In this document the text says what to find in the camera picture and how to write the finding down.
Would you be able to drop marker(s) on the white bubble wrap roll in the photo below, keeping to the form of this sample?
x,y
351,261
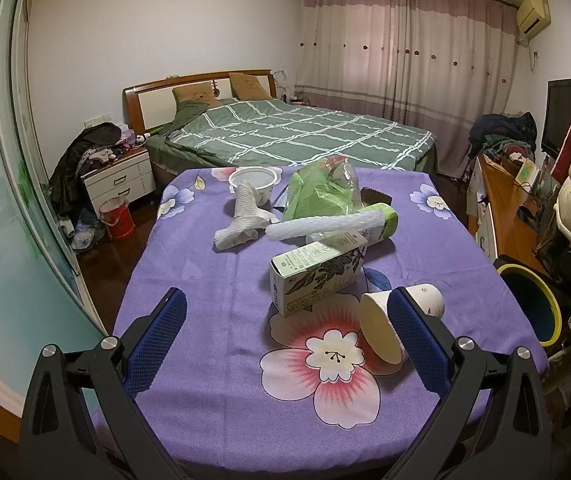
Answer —
x,y
306,226

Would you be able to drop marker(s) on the wooden desk cabinet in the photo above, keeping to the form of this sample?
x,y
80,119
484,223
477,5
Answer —
x,y
493,199

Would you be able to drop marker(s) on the dark clothes pile on nightstand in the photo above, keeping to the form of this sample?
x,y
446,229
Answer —
x,y
67,191

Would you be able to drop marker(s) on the white nightstand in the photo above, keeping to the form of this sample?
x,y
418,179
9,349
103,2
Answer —
x,y
130,177

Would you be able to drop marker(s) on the right brown pillow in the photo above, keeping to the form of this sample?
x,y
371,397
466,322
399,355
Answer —
x,y
247,87

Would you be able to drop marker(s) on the glass sliding wardrobe door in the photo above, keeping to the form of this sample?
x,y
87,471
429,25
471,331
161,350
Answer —
x,y
43,296

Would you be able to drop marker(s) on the green plastic bag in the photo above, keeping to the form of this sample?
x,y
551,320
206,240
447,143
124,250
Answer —
x,y
307,194

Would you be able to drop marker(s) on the bed with green quilt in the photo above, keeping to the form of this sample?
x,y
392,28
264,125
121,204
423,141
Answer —
x,y
272,133

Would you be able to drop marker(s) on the clothes pile on desk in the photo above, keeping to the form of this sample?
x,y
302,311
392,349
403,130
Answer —
x,y
494,132

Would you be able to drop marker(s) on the left brown pillow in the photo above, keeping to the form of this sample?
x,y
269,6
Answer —
x,y
203,92

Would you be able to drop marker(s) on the yellow rimmed trash bin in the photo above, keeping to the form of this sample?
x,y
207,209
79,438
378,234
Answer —
x,y
535,298

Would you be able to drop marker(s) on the dark brown small box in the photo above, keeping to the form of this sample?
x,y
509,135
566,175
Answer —
x,y
370,196

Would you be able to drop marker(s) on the wooden headboard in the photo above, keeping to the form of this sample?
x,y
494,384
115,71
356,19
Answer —
x,y
152,104

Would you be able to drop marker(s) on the brown pillow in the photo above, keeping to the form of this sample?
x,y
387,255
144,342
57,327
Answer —
x,y
203,92
247,87

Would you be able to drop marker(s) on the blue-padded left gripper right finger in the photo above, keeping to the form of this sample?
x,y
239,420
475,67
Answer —
x,y
490,421

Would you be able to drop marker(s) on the white plastic bowl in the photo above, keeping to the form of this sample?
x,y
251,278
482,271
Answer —
x,y
262,179

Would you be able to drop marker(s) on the black television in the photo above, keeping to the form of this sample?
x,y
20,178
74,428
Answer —
x,y
558,116

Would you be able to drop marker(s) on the white paper towel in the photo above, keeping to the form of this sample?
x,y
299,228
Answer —
x,y
248,220

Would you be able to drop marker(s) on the red bucket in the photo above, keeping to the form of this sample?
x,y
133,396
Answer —
x,y
115,215

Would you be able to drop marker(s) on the green white carton box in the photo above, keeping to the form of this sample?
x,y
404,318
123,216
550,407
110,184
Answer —
x,y
308,274

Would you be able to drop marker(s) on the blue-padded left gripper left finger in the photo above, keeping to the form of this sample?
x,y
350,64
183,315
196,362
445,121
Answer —
x,y
80,418

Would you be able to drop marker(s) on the pink beige curtain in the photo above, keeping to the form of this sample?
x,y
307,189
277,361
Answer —
x,y
438,65

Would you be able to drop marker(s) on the clear plastic bottle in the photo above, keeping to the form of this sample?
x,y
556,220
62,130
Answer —
x,y
343,183

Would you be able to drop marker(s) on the air conditioner unit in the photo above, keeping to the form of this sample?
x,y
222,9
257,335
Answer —
x,y
533,16

